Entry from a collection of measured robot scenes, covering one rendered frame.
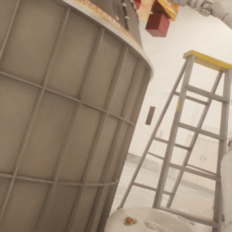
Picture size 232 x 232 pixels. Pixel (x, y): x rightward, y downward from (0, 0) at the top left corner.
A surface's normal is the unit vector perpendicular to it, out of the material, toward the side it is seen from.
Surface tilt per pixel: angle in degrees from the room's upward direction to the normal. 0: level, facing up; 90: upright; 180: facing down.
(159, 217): 75
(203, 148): 90
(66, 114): 90
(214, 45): 90
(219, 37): 90
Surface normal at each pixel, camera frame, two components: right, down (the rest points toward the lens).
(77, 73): 0.68, 0.15
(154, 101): -0.53, -0.22
